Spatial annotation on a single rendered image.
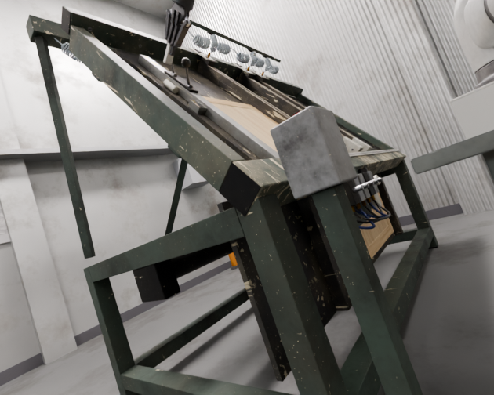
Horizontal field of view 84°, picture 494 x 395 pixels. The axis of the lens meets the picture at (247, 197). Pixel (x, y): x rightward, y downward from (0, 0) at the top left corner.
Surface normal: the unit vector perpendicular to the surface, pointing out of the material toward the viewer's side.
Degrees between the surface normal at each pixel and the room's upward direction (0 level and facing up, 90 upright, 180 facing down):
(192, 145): 90
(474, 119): 90
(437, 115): 90
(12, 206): 90
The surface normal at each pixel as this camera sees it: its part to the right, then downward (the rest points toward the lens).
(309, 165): -0.62, 0.15
